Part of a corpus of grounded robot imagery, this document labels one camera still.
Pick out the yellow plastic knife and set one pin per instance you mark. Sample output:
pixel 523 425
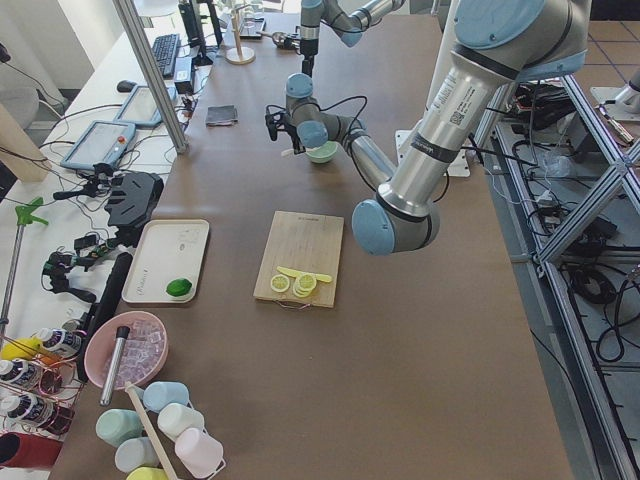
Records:
pixel 297 273

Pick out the pink ice bowl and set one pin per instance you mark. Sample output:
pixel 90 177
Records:
pixel 144 354

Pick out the aluminium frame post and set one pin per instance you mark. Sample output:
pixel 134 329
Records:
pixel 135 32

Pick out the grey folded cloth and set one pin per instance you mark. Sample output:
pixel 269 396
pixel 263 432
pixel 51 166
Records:
pixel 225 115

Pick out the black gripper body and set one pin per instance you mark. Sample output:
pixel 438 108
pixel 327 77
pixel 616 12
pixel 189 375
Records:
pixel 295 136
pixel 307 47

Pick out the teach pendant near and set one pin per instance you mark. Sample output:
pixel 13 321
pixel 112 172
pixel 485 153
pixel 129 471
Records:
pixel 103 142

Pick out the green clamp tool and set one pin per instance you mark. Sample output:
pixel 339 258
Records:
pixel 25 212

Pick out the bamboo cutting board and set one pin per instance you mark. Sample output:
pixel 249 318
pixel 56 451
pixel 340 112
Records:
pixel 303 242

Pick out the single lemon slice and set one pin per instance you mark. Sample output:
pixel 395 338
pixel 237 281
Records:
pixel 280 283

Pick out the cream rabbit tray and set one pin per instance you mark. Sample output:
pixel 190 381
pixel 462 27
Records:
pixel 168 249

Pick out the metal scoop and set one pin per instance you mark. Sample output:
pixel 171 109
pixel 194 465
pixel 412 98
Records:
pixel 283 40

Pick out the light green bowl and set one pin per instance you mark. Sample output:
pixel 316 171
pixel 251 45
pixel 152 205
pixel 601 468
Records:
pixel 322 154

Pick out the metal muddler tube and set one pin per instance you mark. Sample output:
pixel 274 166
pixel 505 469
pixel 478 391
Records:
pixel 122 334

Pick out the teach pendant far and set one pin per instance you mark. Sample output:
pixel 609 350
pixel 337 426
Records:
pixel 140 109

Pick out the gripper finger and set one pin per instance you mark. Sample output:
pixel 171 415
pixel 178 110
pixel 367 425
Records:
pixel 298 148
pixel 307 65

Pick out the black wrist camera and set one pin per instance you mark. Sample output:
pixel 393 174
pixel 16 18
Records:
pixel 275 120

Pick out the pastel cup rack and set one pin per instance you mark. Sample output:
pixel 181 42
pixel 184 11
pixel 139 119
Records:
pixel 161 430

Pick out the green lime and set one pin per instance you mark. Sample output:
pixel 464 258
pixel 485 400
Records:
pixel 179 287

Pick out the teach pendant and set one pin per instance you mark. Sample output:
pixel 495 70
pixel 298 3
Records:
pixel 103 142
pixel 140 109

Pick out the black keyboard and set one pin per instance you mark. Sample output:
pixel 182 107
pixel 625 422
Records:
pixel 165 49

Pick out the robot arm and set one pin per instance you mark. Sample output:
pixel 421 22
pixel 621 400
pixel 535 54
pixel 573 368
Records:
pixel 349 27
pixel 497 42

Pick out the wooden mug tree stand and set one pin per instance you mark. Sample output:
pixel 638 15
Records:
pixel 238 54

